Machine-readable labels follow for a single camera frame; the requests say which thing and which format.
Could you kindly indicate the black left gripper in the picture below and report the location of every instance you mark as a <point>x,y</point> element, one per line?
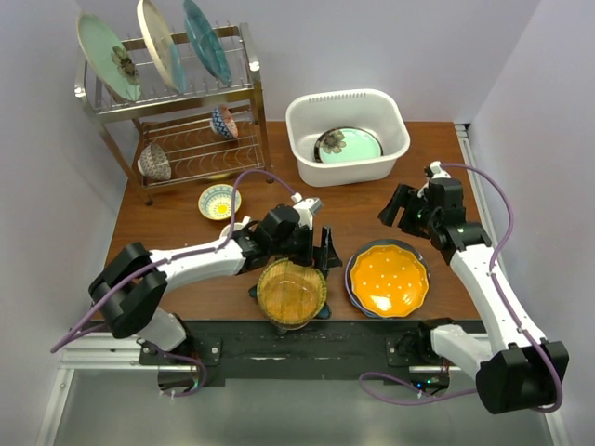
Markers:
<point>322,256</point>

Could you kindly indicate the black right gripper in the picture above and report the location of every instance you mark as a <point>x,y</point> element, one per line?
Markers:
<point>406,197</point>

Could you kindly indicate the orange dotted scalloped plate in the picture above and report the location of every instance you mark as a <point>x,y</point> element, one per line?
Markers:
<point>388,283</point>

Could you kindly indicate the mint green flower plate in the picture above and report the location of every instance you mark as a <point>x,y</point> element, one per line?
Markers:
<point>351,145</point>

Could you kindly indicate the black striped rim plate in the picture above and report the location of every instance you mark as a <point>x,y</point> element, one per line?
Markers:
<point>318,144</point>

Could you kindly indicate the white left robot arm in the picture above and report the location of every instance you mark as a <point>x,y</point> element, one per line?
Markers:
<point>129,290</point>

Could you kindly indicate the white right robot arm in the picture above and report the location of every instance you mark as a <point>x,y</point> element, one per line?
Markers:
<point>519,368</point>

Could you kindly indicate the white plastic bin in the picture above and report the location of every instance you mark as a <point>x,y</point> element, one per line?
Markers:
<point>346,136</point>

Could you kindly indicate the dark blue star plate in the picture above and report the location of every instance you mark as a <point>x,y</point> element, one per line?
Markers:
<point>323,315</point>

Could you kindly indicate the orange woven pattern plate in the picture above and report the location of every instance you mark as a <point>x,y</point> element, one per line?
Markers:
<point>290,295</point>

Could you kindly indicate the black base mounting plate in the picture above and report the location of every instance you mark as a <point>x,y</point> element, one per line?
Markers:
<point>322,350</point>

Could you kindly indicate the white ceramic mug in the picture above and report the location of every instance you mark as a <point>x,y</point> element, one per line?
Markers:
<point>230,228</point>

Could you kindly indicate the yellow blue patterned saucer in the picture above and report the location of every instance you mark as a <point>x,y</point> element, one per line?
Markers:
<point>216,201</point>

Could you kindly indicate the blue white patterned bowl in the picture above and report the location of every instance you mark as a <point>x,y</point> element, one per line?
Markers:
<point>222,123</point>

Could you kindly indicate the stainless steel dish rack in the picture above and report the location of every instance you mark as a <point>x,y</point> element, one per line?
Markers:
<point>180,123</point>

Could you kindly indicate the grey patterned bowl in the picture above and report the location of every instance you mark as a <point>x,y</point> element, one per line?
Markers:
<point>154,164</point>

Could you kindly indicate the teal plate on rack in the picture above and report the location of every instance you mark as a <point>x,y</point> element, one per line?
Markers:
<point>205,43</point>

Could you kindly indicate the cream plate on rack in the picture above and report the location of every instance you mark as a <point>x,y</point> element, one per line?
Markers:
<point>161,46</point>

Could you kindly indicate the mint flower plate on rack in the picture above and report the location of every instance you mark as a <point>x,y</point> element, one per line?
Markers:
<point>108,57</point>

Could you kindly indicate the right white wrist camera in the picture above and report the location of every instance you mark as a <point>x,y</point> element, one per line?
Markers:
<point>434,171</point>

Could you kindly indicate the aluminium frame rail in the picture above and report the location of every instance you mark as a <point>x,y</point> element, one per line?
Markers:
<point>554,422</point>

